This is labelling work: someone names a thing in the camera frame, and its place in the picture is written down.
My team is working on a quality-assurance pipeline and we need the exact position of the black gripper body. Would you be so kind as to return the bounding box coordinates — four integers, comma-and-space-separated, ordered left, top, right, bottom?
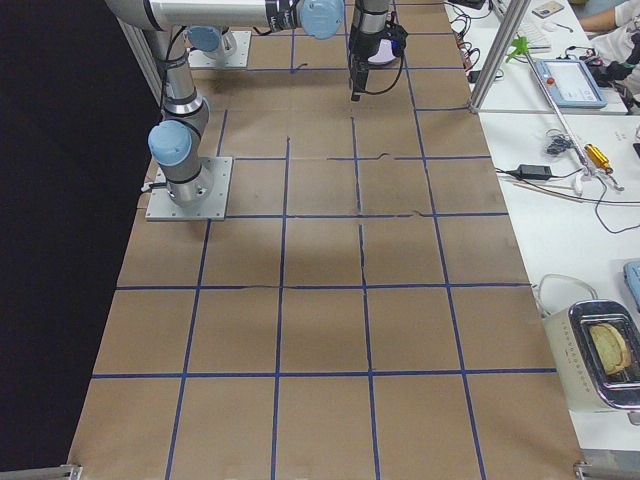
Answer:
348, 25, 376, 102

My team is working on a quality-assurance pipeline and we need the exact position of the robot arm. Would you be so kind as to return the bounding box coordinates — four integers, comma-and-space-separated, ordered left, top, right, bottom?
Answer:
107, 1, 280, 221
258, 1, 395, 102

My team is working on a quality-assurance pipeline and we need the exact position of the lavender plate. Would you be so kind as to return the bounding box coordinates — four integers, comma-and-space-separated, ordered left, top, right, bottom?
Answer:
368, 39, 399, 67

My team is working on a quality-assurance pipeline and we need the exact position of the green clip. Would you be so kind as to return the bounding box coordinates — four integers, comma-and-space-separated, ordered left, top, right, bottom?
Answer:
505, 36, 529, 63

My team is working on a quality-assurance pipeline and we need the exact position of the black power adapter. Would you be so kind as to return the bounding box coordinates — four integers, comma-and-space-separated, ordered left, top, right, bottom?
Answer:
516, 164, 553, 181

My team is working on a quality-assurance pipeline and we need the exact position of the teach pendant tablet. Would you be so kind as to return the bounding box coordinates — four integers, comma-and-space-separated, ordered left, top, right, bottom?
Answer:
536, 59, 607, 109

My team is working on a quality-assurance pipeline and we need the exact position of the long grabber stick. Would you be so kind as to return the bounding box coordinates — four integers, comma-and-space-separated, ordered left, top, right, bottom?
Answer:
524, 51, 593, 198

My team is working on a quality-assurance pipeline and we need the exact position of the white toaster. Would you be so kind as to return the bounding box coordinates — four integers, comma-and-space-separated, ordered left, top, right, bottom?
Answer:
543, 299, 639, 416

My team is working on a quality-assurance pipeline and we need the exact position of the toast slice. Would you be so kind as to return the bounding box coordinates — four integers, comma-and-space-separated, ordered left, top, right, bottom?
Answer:
589, 324, 631, 375

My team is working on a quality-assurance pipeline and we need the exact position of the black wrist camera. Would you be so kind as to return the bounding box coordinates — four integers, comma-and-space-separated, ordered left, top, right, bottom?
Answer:
385, 21, 408, 58

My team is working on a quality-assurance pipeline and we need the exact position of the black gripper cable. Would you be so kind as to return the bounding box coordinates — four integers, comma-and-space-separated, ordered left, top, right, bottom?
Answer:
362, 14, 407, 95

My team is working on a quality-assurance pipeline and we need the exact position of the aluminium frame post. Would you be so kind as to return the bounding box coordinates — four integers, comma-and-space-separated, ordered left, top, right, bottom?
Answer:
469, 0, 530, 113

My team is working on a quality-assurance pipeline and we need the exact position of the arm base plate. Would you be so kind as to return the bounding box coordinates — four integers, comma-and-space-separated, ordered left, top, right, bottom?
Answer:
189, 31, 252, 70
145, 157, 233, 221

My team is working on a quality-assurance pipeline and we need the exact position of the yellow handled tool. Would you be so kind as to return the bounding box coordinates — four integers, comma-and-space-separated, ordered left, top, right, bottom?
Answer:
584, 144, 613, 174

